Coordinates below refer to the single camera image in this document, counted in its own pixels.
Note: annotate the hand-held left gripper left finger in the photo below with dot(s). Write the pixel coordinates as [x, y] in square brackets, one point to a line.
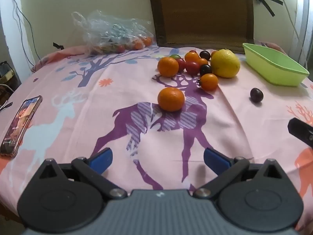
[101, 160]

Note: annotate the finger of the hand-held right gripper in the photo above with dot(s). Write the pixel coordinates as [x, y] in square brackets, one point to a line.
[302, 129]

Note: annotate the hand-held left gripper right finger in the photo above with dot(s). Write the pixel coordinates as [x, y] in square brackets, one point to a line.
[216, 160]

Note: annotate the dark purple cherry tomato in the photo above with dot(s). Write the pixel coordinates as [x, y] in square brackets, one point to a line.
[206, 69]
[205, 54]
[256, 95]

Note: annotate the green plastic basin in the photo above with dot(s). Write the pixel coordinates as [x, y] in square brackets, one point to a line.
[276, 68]

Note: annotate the tangerine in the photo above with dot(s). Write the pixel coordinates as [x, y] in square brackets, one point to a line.
[171, 99]
[168, 66]

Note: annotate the orange cherry tomato with stem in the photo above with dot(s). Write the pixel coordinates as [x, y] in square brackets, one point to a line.
[209, 81]

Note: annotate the red cherry tomato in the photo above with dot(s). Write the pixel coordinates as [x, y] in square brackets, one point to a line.
[192, 67]
[181, 64]

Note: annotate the yellow lemon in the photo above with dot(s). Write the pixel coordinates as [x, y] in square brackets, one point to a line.
[225, 63]

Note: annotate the green cherry tomato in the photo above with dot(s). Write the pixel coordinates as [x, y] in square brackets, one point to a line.
[174, 56]

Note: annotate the pink printed bedsheet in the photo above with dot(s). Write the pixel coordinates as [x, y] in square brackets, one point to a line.
[97, 127]

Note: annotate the smartphone in clear case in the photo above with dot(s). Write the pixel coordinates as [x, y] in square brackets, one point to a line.
[19, 124]

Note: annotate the frosted glass window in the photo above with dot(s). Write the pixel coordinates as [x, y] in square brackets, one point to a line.
[305, 17]

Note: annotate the small red tomato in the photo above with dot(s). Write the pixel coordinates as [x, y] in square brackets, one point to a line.
[120, 49]

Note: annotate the small mandarin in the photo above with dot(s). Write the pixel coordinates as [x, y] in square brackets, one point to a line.
[147, 41]
[138, 45]

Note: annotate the small black tape piece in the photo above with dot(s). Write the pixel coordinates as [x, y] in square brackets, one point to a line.
[58, 46]

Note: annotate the clear plastic bag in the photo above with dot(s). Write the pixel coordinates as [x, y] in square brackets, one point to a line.
[110, 29]

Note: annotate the brown woven chair back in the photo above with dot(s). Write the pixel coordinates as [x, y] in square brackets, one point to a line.
[203, 14]

